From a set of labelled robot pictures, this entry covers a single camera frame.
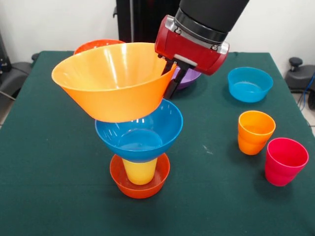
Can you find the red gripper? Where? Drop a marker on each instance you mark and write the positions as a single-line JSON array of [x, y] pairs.
[[192, 49]]

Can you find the large orange bowl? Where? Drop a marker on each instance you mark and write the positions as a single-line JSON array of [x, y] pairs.
[[110, 103]]

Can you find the large blue bowl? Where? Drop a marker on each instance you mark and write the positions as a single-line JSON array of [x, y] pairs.
[[147, 152]]

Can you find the yellow cup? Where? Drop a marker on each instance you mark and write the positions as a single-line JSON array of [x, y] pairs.
[[140, 173]]

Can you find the small red bowl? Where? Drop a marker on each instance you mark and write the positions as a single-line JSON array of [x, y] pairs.
[[140, 193]]

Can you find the black computer tower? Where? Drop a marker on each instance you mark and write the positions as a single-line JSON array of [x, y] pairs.
[[3, 56]]

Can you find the purple bowl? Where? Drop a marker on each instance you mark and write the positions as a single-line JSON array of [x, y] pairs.
[[189, 79]]

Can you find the small blue bowl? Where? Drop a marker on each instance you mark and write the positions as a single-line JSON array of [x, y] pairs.
[[249, 91]]

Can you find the large red bowl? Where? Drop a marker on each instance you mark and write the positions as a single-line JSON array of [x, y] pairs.
[[93, 45]]

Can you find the orange cup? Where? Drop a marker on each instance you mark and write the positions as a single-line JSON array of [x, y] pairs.
[[253, 140]]

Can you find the grey black floor base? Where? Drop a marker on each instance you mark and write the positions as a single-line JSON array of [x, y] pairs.
[[302, 78], [14, 73]]

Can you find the dark green tablecloth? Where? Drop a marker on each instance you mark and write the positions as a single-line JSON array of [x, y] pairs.
[[157, 216]]

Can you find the pink cup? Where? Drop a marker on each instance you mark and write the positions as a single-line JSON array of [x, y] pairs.
[[283, 167]]

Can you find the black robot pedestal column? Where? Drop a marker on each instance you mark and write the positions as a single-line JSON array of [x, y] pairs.
[[145, 22]]

